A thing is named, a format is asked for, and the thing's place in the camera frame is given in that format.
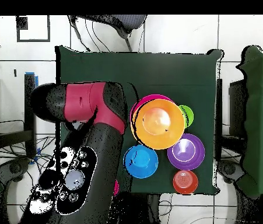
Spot large orange bowl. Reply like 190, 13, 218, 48
130, 99, 186, 151

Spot large pink bowl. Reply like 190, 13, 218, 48
130, 93, 175, 122

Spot medium blue bowl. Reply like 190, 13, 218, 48
122, 144, 159, 180

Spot small green bowl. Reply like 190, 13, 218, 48
178, 104, 194, 129

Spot dark green tablecloth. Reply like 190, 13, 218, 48
54, 45, 224, 195

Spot small pink-red bowl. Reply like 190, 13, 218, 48
113, 178, 120, 197

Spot purple bowl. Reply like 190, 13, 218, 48
167, 132, 206, 171

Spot small orange bowl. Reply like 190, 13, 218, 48
172, 169, 199, 195

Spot black metal stand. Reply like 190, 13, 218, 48
0, 73, 38, 157

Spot grey mesh office chair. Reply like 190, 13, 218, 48
67, 15, 148, 53

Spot blue tape strip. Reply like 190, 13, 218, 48
25, 71, 39, 88

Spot black chair base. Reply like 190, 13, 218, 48
0, 157, 32, 187
217, 159, 244, 185

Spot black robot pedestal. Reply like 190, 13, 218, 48
110, 192, 162, 224

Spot tangle of floor cables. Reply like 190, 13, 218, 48
0, 120, 57, 187

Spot black square floor frame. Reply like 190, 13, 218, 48
16, 15, 51, 43

